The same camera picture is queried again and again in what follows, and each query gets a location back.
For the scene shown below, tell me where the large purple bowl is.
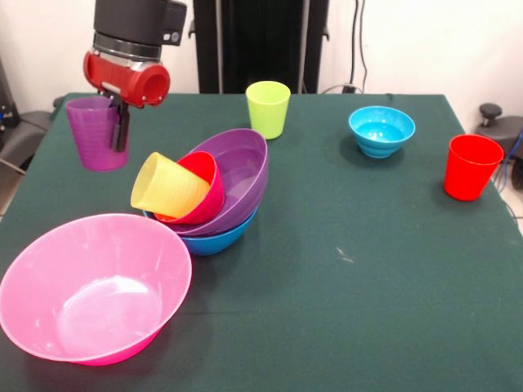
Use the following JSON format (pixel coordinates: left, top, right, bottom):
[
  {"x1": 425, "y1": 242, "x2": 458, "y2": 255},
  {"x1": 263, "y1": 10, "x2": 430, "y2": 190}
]
[{"x1": 153, "y1": 127, "x2": 270, "y2": 238}]

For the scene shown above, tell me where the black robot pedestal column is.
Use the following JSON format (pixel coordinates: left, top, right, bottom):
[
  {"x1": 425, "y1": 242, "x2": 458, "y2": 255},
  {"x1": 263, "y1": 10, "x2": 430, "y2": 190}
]
[{"x1": 188, "y1": 0, "x2": 330, "y2": 95}]

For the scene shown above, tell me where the green cup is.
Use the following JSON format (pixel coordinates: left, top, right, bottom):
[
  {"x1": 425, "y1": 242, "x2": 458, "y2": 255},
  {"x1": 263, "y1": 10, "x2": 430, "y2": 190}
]
[{"x1": 245, "y1": 80, "x2": 292, "y2": 140}]

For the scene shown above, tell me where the yellow cup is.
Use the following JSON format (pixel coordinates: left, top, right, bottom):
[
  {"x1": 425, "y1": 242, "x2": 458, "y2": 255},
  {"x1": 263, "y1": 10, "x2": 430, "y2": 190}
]
[{"x1": 130, "y1": 152, "x2": 212, "y2": 220}]

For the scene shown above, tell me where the small light blue bowl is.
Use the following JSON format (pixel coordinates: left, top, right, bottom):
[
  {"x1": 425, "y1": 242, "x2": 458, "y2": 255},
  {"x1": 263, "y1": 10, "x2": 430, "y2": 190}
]
[{"x1": 348, "y1": 105, "x2": 417, "y2": 159}]

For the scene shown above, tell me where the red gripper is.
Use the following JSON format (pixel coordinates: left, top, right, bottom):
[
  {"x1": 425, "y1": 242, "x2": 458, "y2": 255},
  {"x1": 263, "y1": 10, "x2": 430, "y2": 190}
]
[{"x1": 83, "y1": 49, "x2": 171, "y2": 154}]

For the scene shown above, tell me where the black wall cable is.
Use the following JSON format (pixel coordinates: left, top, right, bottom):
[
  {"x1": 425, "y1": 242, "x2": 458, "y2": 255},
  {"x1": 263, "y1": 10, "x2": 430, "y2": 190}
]
[{"x1": 350, "y1": 0, "x2": 369, "y2": 93}]

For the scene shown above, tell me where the large pink bowl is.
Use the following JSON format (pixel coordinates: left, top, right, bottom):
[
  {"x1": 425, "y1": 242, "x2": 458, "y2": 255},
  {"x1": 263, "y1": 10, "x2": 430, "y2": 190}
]
[{"x1": 0, "y1": 212, "x2": 193, "y2": 367}]

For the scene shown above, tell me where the purple cup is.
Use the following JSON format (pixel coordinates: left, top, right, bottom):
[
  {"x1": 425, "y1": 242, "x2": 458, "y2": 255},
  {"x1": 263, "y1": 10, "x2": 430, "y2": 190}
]
[{"x1": 65, "y1": 96, "x2": 130, "y2": 172}]

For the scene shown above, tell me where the large blue bowl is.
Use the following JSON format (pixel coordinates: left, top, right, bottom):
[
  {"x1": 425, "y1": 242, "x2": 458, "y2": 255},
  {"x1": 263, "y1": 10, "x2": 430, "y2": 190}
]
[{"x1": 141, "y1": 206, "x2": 262, "y2": 257}]

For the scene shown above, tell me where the black pedestal leg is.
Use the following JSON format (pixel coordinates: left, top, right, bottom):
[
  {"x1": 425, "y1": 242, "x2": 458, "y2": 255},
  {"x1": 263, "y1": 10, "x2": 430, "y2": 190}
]
[
  {"x1": 0, "y1": 110, "x2": 54, "y2": 175},
  {"x1": 475, "y1": 116, "x2": 523, "y2": 172}
]

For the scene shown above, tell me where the small crimson bowl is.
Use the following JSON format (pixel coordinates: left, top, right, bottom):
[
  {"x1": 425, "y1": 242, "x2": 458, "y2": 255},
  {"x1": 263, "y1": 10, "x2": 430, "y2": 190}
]
[{"x1": 154, "y1": 150, "x2": 226, "y2": 226}]

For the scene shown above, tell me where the dark green table cloth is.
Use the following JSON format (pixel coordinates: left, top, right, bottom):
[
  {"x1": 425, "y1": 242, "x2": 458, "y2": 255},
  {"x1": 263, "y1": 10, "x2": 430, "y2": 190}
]
[{"x1": 0, "y1": 91, "x2": 523, "y2": 392}]

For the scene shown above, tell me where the black knob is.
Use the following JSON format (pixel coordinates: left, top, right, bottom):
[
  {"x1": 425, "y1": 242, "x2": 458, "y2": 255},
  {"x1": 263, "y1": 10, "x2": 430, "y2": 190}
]
[{"x1": 479, "y1": 103, "x2": 503, "y2": 127}]

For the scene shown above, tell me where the red cup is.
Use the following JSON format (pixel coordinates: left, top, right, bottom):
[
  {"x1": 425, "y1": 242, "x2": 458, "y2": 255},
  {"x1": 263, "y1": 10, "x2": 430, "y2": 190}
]
[{"x1": 444, "y1": 134, "x2": 505, "y2": 202}]

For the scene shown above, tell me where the black equipment box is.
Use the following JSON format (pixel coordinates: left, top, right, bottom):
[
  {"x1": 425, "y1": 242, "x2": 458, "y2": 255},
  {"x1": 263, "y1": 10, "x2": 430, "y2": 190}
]
[{"x1": 0, "y1": 56, "x2": 20, "y2": 131}]

